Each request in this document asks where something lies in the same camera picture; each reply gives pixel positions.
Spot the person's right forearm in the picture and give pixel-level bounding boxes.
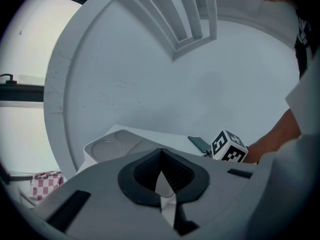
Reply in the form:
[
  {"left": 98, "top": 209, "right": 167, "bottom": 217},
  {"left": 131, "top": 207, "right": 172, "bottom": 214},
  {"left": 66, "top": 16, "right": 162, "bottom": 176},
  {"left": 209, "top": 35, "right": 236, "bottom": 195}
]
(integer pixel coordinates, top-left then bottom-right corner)
[{"left": 243, "top": 107, "right": 303, "bottom": 165}]

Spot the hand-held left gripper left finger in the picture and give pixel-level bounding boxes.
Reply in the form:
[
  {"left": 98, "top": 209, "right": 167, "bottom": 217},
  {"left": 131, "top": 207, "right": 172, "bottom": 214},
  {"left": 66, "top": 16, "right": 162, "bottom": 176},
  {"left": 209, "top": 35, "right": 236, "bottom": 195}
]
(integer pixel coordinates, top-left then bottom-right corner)
[{"left": 117, "top": 148, "right": 163, "bottom": 208}]

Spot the person's black printed t-shirt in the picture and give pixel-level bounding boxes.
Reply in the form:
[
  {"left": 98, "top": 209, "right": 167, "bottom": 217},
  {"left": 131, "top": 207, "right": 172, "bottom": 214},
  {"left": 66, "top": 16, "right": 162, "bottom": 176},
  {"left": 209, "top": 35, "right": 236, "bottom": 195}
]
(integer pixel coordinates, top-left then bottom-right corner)
[{"left": 292, "top": 7, "right": 320, "bottom": 79}]

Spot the white box with grey top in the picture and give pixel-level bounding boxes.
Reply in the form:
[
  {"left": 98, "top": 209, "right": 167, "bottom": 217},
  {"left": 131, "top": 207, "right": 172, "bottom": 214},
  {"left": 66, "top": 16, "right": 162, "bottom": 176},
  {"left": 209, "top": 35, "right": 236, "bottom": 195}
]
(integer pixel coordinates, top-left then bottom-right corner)
[{"left": 83, "top": 128, "right": 177, "bottom": 210}]

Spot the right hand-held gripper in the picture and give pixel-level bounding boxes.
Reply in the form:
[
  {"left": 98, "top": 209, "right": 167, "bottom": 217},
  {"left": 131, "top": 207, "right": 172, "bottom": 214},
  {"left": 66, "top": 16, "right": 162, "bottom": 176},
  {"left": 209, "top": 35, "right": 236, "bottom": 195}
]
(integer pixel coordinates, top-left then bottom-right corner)
[{"left": 204, "top": 129, "right": 249, "bottom": 164}]

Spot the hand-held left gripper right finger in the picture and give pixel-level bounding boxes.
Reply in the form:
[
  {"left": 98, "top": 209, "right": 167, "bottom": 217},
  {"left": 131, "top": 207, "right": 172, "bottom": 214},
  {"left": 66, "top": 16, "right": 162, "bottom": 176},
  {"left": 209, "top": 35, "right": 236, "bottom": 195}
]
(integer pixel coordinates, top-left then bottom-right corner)
[{"left": 161, "top": 148, "right": 210, "bottom": 236}]

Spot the green notebook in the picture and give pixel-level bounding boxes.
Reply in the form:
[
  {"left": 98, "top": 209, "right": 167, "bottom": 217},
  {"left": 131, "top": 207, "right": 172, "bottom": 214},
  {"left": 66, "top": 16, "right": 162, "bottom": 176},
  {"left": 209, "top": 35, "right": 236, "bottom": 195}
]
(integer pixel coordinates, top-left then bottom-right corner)
[{"left": 187, "top": 135, "right": 213, "bottom": 155}]

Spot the black-framed window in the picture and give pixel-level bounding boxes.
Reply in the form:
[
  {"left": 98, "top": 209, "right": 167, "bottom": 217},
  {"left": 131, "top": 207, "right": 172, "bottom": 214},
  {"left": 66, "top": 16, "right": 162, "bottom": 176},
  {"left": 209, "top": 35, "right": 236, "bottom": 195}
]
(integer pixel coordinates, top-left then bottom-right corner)
[{"left": 0, "top": 0, "right": 94, "bottom": 185}]

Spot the pink checkered bag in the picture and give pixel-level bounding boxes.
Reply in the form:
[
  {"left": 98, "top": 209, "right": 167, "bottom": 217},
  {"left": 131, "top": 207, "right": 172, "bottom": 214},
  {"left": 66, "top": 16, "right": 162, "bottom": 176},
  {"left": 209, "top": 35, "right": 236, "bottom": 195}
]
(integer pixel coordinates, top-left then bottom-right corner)
[{"left": 29, "top": 170, "right": 65, "bottom": 201}]

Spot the window handle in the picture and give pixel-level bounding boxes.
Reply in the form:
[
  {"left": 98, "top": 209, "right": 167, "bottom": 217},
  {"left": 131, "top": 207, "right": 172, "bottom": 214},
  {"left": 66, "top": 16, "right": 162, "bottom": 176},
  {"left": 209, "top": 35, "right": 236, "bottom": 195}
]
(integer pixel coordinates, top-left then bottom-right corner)
[{"left": 0, "top": 73, "right": 15, "bottom": 85}]

